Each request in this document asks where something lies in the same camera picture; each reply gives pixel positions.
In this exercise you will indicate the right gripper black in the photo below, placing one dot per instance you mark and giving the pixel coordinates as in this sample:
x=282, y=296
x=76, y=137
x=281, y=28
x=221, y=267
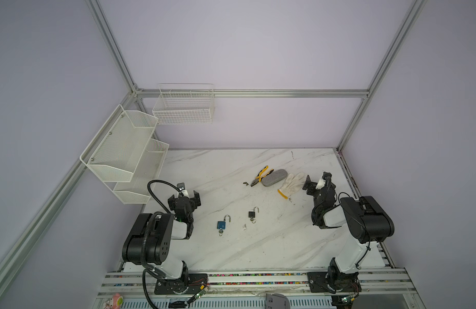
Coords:
x=311, y=186

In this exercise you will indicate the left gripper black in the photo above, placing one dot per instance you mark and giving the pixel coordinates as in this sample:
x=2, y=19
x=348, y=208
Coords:
x=195, y=200

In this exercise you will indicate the blue padlock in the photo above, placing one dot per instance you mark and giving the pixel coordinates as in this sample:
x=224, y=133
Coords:
x=221, y=225

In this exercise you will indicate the black padlock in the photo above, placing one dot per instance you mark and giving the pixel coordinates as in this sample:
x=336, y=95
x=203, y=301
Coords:
x=253, y=213

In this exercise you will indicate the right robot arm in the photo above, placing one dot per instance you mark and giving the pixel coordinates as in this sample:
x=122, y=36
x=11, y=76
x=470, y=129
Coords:
x=364, y=218

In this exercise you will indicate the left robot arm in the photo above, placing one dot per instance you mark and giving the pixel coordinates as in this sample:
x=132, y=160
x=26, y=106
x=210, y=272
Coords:
x=148, y=242

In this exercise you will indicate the lower white mesh shelf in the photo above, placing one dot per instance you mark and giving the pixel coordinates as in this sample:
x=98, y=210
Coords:
x=149, y=168

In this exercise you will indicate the white mesh shelf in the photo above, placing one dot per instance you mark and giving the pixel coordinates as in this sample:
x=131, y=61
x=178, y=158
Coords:
x=149, y=168
x=115, y=152

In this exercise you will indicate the yellow black pliers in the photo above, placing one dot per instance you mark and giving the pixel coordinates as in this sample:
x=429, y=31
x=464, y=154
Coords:
x=262, y=174

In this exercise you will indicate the upper white mesh shelf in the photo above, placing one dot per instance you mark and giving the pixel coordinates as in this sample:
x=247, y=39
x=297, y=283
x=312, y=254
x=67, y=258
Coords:
x=115, y=152

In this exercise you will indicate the grey device at front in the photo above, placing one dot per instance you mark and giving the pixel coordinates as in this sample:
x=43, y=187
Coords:
x=277, y=301

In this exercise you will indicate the pink toy object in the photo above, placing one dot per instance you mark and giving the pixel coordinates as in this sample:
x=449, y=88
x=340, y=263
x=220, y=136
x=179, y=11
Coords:
x=115, y=302

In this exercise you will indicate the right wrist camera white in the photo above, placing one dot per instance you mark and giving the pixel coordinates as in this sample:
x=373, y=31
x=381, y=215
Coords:
x=321, y=183

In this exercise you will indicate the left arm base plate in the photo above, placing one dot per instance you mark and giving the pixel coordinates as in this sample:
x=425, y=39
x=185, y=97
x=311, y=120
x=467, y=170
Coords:
x=186, y=284

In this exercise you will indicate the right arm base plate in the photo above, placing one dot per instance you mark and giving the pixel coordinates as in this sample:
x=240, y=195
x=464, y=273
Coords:
x=323, y=282

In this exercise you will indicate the white wire basket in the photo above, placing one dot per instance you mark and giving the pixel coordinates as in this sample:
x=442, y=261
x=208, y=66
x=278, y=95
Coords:
x=184, y=104

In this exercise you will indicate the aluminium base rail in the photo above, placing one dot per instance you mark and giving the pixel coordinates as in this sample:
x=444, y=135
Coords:
x=379, y=288

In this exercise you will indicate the aluminium frame profile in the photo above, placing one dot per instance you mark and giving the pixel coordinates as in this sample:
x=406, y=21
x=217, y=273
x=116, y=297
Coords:
x=14, y=261

